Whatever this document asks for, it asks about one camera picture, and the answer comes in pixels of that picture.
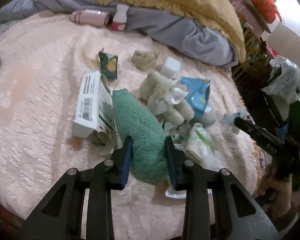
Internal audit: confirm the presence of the white green medicine carton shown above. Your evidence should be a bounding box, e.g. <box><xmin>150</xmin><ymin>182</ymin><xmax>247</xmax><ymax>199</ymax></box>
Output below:
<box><xmin>72</xmin><ymin>71</ymin><xmax>116</xmax><ymax>146</ymax></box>

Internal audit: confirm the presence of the grey-blue quilt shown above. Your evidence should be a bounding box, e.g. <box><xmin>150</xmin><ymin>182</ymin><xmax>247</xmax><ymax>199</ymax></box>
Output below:
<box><xmin>0</xmin><ymin>0</ymin><xmax>238</xmax><ymax>68</ymax></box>

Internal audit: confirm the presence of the white bottle pink label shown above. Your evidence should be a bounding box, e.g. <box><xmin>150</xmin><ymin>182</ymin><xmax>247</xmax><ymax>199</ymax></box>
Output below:
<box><xmin>111</xmin><ymin>4</ymin><xmax>129</xmax><ymax>31</ymax></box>

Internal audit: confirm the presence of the white foam block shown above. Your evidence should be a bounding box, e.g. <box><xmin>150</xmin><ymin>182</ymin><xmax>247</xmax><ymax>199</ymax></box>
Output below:
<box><xmin>160</xmin><ymin>56</ymin><xmax>181</xmax><ymax>79</ymax></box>

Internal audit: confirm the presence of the green plush sock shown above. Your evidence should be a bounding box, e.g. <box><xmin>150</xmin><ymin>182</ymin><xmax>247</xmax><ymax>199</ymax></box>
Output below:
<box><xmin>111</xmin><ymin>89</ymin><xmax>168</xmax><ymax>185</ymax></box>

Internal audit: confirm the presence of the crumpled brown tissue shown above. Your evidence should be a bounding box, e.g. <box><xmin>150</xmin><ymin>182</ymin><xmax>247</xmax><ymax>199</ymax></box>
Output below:
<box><xmin>132</xmin><ymin>50</ymin><xmax>159</xmax><ymax>72</ymax></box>

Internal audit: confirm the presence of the wooden baby crib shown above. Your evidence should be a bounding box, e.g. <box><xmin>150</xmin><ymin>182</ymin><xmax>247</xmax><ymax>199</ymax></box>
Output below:
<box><xmin>231</xmin><ymin>27</ymin><xmax>272</xmax><ymax>82</ymax></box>

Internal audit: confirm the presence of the dark green snack wrapper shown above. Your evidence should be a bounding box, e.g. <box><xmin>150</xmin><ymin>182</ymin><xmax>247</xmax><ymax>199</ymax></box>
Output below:
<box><xmin>98</xmin><ymin>51</ymin><xmax>118</xmax><ymax>79</ymax></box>

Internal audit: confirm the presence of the blue snack bag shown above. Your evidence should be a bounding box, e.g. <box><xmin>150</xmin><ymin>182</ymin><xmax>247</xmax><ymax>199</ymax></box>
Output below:
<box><xmin>180</xmin><ymin>76</ymin><xmax>210</xmax><ymax>118</ymax></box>

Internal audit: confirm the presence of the white milk powder bag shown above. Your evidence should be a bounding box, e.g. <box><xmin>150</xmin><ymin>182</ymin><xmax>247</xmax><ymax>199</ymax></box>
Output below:
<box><xmin>162</xmin><ymin>119</ymin><xmax>191</xmax><ymax>150</ymax></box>

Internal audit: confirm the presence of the white plastic bag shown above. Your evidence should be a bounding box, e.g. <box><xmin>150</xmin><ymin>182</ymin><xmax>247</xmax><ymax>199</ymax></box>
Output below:
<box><xmin>261</xmin><ymin>56</ymin><xmax>300</xmax><ymax>104</ymax></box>

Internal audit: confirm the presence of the white green plastic pouch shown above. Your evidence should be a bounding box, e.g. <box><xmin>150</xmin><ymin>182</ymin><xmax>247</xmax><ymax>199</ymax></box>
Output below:
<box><xmin>185</xmin><ymin>123</ymin><xmax>216</xmax><ymax>167</ymax></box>

